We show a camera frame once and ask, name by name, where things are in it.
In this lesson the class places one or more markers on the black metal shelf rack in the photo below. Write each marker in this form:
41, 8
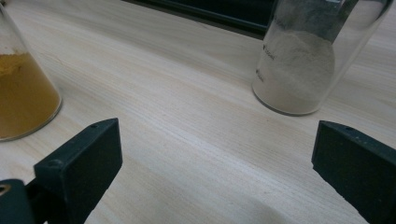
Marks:
218, 9

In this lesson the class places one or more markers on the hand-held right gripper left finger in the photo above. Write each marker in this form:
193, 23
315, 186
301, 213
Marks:
81, 168

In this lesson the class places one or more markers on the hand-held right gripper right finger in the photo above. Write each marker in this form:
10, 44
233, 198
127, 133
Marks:
358, 168

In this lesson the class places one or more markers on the pale powder jar silver lid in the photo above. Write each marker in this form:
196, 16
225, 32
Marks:
292, 77

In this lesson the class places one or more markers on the orange powder jar silver lid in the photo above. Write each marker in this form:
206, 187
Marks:
25, 93

